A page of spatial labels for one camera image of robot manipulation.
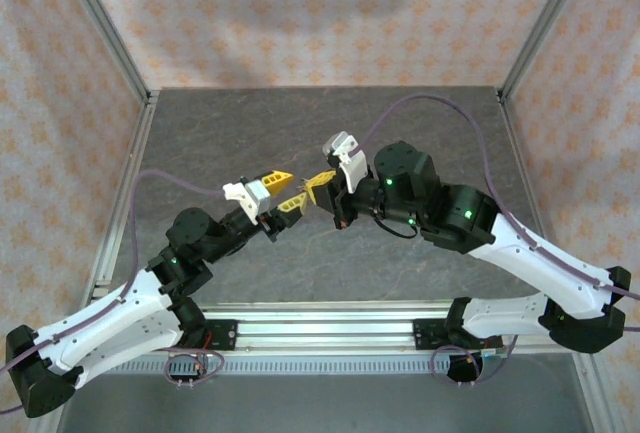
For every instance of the grey metal shelf plate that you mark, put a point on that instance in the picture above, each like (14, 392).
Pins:
(325, 403)

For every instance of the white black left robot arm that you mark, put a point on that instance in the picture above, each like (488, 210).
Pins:
(115, 323)

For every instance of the aluminium frame post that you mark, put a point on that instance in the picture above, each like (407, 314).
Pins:
(544, 23)
(105, 23)

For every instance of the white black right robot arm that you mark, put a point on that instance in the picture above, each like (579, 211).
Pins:
(540, 263)

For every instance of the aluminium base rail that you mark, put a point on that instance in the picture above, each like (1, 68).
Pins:
(325, 328)

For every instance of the aluminium table side rail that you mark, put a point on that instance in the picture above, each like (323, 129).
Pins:
(112, 243)
(520, 153)

